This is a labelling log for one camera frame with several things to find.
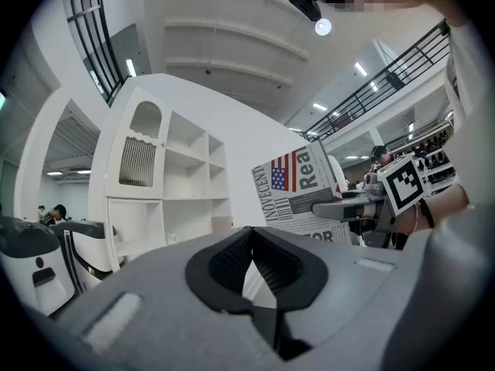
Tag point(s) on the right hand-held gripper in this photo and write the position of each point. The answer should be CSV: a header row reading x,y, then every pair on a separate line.
x,y
404,184

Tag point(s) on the rectangular ceiling light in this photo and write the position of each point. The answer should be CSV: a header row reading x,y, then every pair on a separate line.
x,y
130,67
360,69

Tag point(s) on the white shelf cabinet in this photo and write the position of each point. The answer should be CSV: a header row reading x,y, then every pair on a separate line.
x,y
133,226

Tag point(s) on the black metal railing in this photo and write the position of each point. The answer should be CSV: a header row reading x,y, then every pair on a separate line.
x,y
386,87
87,33

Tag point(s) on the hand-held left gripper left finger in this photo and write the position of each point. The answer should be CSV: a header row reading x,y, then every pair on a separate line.
x,y
216,280

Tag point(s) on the ribbed glass cabinet door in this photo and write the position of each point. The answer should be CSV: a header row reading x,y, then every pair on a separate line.
x,y
116,149

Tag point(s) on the white and black service robot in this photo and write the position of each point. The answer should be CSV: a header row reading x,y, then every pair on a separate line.
x,y
23,246

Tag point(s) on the flag print newspaper book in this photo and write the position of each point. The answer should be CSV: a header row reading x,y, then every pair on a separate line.
x,y
294,184

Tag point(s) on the person's right forearm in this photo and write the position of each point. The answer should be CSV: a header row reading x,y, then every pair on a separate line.
x,y
444,207

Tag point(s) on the round ceiling light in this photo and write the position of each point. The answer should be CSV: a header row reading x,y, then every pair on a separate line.
x,y
323,26

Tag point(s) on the shelf of dark shoes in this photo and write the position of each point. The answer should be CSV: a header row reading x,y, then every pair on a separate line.
x,y
437,157

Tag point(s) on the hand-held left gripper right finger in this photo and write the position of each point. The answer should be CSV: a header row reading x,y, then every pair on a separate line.
x,y
294,280

